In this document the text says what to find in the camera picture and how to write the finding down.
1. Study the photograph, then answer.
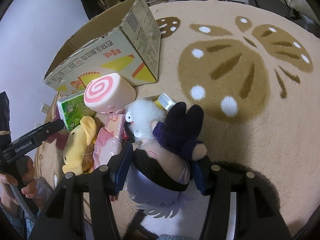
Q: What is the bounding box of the yellow plush toy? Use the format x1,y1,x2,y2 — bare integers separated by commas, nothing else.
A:
62,116,97,176

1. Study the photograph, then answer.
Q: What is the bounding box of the pink packaged soft item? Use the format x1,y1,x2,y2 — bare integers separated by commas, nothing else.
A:
93,114,125,169

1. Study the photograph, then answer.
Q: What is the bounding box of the purple haired plush doll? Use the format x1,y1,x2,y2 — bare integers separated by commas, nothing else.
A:
127,102,207,218

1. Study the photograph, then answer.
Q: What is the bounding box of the pink swirl roll plush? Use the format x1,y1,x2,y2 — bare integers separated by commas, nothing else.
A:
84,73,136,115

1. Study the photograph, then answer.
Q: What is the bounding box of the wall socket upper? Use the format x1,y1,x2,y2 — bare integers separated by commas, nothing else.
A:
41,103,50,114

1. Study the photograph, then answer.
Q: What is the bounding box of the green tissue pack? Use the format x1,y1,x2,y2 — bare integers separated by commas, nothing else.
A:
57,90,95,131

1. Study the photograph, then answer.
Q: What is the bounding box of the white fluffy plush toy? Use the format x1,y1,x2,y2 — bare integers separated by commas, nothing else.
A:
125,99,165,142

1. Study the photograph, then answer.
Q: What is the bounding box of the person's left hand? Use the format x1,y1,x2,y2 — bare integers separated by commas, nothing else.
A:
0,155,38,210

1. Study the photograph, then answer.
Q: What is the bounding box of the cardboard box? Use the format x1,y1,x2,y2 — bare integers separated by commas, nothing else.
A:
43,0,161,95

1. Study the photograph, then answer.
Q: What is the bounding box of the beige patterned carpet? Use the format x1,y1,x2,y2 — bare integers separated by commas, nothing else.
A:
135,0,319,239

